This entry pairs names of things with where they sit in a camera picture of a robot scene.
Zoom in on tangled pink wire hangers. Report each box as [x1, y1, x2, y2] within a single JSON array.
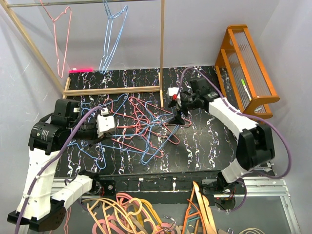
[[103, 95, 180, 162]]

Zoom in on orange wooden shelf rack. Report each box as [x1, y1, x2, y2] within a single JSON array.
[[215, 25, 280, 119]]

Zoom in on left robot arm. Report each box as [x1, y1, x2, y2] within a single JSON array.
[[7, 98, 116, 233]]

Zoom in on pile of plastic hangers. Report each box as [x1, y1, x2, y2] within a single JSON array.
[[82, 193, 182, 234]]

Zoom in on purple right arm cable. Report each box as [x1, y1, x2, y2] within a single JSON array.
[[176, 67, 293, 213]]

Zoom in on pink plastic marker strip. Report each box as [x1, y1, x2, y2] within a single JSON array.
[[69, 68, 94, 74]]

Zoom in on light blue wire hanger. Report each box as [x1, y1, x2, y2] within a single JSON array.
[[99, 0, 115, 75]]

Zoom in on wooden clothes rack frame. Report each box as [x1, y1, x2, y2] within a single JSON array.
[[0, 0, 165, 107]]

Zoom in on tangled blue wire hangers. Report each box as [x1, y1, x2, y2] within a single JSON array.
[[64, 94, 180, 174]]

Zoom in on wooden hangers pile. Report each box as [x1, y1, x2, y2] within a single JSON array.
[[181, 181, 234, 234]]

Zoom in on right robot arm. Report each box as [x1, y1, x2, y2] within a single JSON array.
[[167, 78, 275, 194]]

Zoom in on green white pen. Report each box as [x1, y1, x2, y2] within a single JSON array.
[[241, 79, 252, 101]]

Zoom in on metal hanging rod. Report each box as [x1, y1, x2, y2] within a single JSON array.
[[5, 0, 148, 8]]

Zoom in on pink hanger on glass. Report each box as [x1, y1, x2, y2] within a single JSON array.
[[63, 207, 71, 234]]

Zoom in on pink wire hanger hung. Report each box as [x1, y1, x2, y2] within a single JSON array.
[[39, 0, 73, 78]]

